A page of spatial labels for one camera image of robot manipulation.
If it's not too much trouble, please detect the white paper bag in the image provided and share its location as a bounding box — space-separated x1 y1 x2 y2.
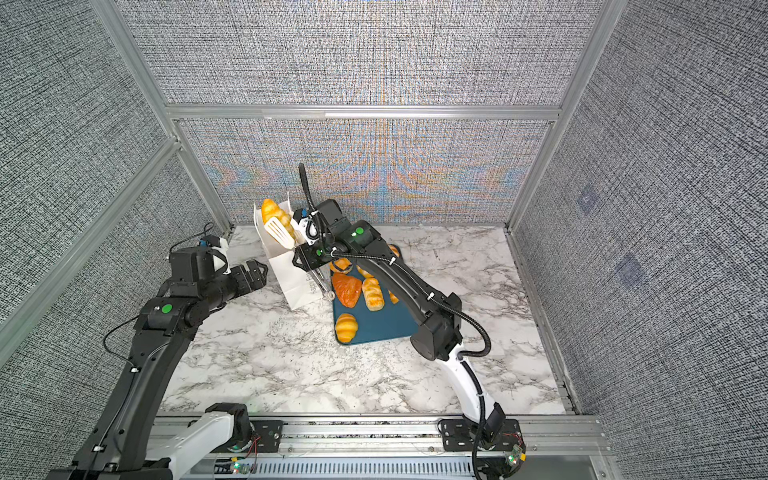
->
253 200 323 310

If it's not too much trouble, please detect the long golden bread roll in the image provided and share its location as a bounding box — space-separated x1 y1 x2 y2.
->
261 199 295 248

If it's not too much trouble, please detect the small golden croissant bun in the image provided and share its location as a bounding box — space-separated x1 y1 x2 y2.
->
334 313 359 344

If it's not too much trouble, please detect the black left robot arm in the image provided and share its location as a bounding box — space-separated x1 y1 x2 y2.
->
47 235 268 479

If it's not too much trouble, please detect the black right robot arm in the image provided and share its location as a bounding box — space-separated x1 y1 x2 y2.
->
293 199 505 443

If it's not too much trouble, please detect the striped bread loaf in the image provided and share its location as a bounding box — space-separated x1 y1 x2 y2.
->
362 277 386 312

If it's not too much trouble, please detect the round golden bun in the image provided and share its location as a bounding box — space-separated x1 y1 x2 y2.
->
330 258 353 275

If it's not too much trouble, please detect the orange croissant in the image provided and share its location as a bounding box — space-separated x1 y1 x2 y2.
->
331 273 363 309

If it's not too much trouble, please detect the teal serving tray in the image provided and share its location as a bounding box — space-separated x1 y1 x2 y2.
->
332 263 417 345

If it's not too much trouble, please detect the black corrugated cable conduit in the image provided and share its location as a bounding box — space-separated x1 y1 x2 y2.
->
297 163 493 421

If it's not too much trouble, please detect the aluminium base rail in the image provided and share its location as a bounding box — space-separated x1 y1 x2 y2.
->
148 413 622 479

